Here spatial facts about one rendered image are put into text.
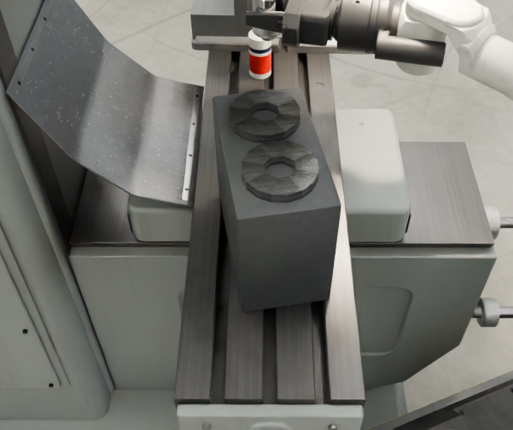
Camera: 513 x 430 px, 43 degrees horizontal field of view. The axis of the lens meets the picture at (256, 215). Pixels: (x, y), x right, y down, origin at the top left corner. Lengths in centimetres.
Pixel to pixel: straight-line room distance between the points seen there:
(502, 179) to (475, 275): 122
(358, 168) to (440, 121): 149
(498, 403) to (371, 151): 50
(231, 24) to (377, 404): 94
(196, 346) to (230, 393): 8
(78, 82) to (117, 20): 210
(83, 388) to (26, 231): 52
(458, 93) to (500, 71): 188
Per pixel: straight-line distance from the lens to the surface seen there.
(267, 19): 101
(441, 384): 195
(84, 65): 119
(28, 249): 119
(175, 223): 116
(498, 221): 141
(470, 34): 95
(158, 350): 151
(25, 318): 134
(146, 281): 129
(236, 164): 78
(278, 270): 81
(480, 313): 143
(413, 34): 99
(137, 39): 309
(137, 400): 167
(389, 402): 167
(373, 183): 119
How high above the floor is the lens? 168
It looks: 49 degrees down
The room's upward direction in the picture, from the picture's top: 1 degrees counter-clockwise
